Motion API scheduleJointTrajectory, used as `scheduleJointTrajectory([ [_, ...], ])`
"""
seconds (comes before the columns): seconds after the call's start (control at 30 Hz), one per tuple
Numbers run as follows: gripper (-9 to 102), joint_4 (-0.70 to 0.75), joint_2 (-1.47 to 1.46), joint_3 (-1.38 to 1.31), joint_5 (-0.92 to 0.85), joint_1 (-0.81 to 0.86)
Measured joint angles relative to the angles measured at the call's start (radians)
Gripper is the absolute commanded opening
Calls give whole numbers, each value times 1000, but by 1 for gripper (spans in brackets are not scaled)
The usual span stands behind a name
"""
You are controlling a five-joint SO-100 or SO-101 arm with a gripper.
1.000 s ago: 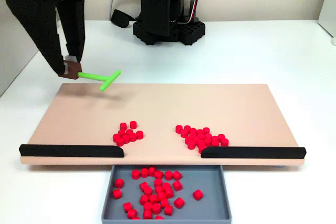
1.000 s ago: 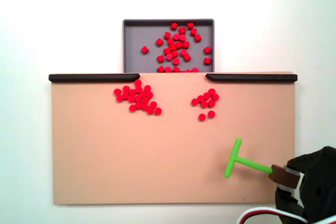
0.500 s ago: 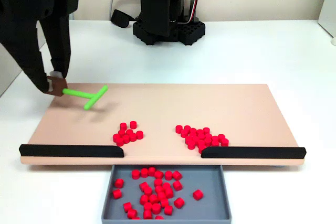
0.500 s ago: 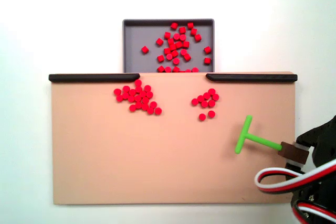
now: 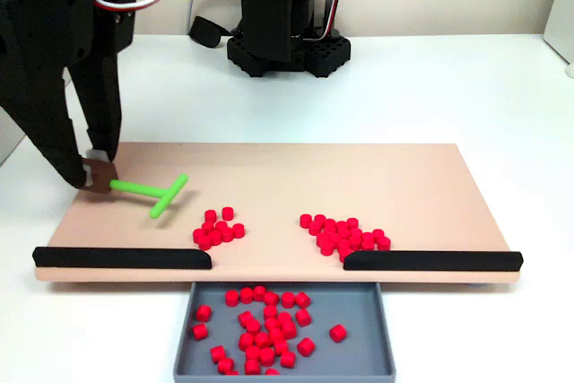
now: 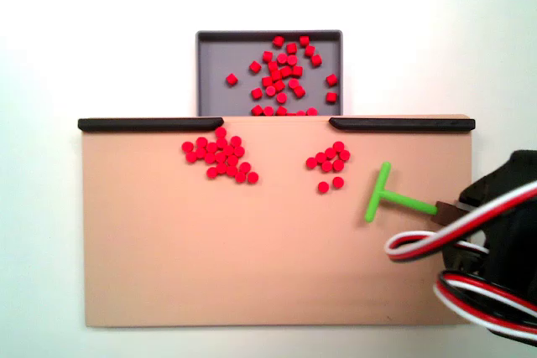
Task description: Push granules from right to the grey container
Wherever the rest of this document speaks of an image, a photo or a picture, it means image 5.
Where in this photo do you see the green T-shaped pusher tool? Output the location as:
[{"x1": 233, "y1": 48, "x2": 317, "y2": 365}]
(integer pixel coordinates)
[{"x1": 83, "y1": 159, "x2": 188, "y2": 219}]

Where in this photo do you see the grey tray container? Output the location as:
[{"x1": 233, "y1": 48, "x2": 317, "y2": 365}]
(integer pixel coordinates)
[{"x1": 172, "y1": 282, "x2": 398, "y2": 379}]

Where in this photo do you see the black foam strip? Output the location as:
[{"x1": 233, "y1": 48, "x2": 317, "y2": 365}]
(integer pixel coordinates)
[
  {"x1": 343, "y1": 250, "x2": 525, "y2": 274},
  {"x1": 31, "y1": 246, "x2": 213, "y2": 271}
]

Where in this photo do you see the beige board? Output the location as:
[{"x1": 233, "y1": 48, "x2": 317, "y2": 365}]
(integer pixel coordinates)
[{"x1": 34, "y1": 143, "x2": 524, "y2": 286}]

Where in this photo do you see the white box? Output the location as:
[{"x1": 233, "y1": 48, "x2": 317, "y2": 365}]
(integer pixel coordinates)
[{"x1": 544, "y1": 0, "x2": 574, "y2": 65}]

